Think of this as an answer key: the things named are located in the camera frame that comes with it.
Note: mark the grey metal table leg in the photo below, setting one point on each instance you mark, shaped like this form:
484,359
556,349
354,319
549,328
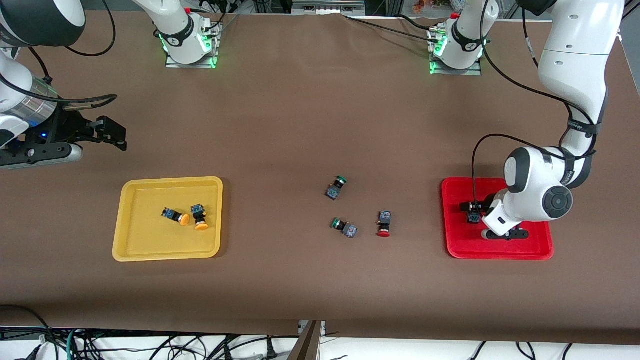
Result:
306,345

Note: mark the yellow plastic tray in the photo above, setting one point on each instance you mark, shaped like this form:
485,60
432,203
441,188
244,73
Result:
145,240

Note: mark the green push button switch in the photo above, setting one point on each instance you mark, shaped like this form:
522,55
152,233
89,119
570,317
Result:
348,230
334,190

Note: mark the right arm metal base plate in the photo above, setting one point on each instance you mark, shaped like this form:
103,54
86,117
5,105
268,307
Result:
210,60

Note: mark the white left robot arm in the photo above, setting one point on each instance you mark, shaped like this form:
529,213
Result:
575,50

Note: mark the grey metal rail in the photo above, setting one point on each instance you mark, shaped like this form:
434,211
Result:
325,6

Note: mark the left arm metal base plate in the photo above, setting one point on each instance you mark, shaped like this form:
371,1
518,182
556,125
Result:
475,71

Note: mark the yellow push button switch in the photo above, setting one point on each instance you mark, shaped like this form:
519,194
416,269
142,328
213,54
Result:
173,215
199,212

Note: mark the red push button switch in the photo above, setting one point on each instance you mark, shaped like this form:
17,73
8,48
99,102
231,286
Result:
384,218
473,217

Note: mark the black power plug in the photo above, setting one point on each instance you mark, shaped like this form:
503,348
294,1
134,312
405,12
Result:
271,352

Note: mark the brown table cover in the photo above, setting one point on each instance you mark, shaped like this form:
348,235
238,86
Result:
320,125

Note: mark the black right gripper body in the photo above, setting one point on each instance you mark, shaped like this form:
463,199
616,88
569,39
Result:
61,128

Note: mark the red plastic tray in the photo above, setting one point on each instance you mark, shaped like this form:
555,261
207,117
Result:
465,245

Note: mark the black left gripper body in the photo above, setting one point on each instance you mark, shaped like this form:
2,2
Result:
484,206

